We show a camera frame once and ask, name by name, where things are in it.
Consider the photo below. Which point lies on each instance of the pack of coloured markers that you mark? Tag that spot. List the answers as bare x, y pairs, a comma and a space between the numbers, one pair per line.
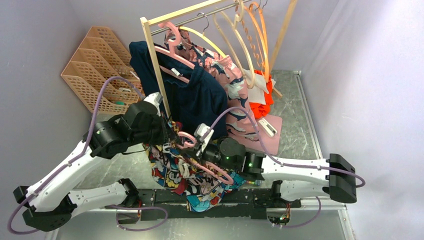
255, 183

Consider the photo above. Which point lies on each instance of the white stapler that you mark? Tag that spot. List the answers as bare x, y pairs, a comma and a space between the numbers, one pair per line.
267, 127

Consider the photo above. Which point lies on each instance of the comic print shorts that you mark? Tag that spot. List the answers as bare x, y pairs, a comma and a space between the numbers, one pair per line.
173, 171

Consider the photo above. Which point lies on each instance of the orange cloth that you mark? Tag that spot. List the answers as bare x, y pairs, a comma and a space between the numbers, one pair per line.
260, 96

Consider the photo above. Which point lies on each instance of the peach plastic file organizer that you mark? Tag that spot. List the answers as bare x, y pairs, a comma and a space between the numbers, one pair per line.
100, 56

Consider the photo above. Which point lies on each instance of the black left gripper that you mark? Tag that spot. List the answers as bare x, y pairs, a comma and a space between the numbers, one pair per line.
168, 134

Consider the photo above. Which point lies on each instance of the pink mat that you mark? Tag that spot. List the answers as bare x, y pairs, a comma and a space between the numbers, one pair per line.
271, 143

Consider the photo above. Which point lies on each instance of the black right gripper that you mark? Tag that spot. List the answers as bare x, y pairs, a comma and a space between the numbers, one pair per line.
197, 152

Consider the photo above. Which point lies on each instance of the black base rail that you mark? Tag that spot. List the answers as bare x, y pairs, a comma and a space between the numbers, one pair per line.
242, 202

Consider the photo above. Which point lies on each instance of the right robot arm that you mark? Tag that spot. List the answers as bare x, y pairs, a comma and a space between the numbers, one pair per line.
332, 177

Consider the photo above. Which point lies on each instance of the wooden clothes rack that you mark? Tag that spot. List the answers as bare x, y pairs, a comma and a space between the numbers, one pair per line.
163, 23

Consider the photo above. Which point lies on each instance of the pink patterned shorts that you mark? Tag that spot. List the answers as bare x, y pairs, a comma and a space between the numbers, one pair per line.
240, 120

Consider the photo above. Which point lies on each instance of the navy blue shorts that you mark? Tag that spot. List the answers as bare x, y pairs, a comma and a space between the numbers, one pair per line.
199, 101

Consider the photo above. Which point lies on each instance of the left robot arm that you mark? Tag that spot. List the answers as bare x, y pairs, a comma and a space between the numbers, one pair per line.
53, 201

